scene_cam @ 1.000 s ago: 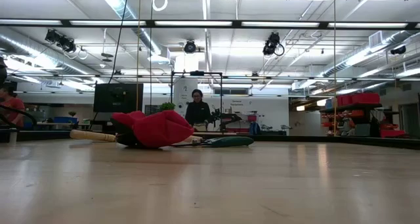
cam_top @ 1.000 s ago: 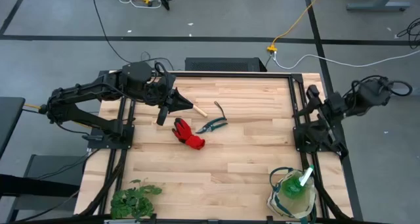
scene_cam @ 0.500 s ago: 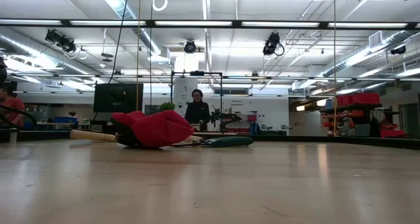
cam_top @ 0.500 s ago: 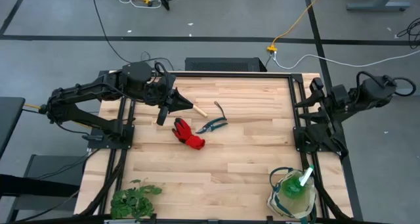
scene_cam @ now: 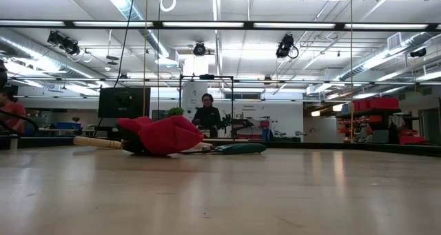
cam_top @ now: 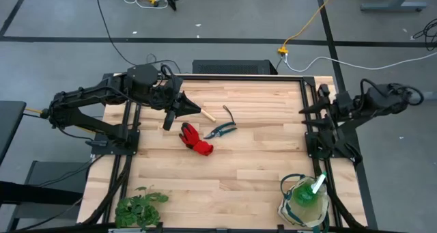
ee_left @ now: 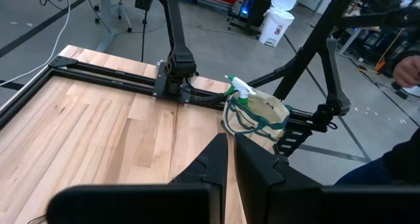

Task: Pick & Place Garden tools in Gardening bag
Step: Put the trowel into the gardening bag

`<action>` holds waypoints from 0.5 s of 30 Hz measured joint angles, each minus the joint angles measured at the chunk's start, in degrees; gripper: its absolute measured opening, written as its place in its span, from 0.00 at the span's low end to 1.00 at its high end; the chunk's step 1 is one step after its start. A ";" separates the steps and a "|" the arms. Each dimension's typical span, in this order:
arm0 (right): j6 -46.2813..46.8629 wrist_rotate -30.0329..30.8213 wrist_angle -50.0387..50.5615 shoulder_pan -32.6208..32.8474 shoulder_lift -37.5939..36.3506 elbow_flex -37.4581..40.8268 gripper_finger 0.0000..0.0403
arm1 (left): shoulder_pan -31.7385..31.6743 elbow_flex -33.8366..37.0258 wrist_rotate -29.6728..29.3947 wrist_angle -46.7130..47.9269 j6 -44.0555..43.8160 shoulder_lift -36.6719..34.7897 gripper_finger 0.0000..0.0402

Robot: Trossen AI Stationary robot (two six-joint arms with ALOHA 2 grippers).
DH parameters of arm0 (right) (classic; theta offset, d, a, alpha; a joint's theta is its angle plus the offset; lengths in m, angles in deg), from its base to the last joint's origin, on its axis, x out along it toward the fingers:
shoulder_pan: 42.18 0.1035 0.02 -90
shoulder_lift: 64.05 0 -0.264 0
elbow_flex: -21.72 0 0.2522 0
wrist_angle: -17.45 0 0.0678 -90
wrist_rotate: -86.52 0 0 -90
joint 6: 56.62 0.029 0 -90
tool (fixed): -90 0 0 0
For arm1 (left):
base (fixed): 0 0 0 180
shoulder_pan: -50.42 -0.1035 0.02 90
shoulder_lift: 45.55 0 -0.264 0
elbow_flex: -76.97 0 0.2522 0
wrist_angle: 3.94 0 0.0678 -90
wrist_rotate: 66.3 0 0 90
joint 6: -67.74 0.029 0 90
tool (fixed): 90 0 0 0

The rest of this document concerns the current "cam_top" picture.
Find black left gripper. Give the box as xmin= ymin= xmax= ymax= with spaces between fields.
xmin=152 ymin=81 xmax=202 ymax=131

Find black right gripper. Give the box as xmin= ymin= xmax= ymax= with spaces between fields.
xmin=299 ymin=84 xmax=356 ymax=148

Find red black gardening glove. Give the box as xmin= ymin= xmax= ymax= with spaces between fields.
xmin=178 ymin=122 xmax=214 ymax=157

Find green pruning shears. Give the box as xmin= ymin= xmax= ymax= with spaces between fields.
xmin=203 ymin=105 xmax=238 ymax=140

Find green spray bottle white nozzle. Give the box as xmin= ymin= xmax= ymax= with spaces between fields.
xmin=292 ymin=171 xmax=328 ymax=207

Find beige green gardening bag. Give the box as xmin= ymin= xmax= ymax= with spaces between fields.
xmin=276 ymin=173 xmax=331 ymax=233

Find black computer tower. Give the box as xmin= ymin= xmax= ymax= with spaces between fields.
xmin=192 ymin=59 xmax=279 ymax=76

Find green potted plant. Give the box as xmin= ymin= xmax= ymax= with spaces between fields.
xmin=114 ymin=186 xmax=171 ymax=231

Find black desk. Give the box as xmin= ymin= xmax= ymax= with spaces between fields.
xmin=0 ymin=100 xmax=27 ymax=165

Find white floor cable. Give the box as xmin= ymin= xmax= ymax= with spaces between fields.
xmin=284 ymin=51 xmax=437 ymax=73

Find yellow extension cable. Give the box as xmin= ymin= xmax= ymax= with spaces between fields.
xmin=277 ymin=0 xmax=339 ymax=55

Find black floor cable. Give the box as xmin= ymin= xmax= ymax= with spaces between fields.
xmin=94 ymin=0 xmax=182 ymax=74

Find white cable coil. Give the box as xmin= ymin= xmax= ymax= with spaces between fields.
xmin=122 ymin=0 xmax=170 ymax=10

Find black cable coil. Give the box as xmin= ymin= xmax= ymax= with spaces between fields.
xmin=412 ymin=17 xmax=437 ymax=52

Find yellow hanging cable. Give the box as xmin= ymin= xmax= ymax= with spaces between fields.
xmin=23 ymin=106 xmax=100 ymax=135

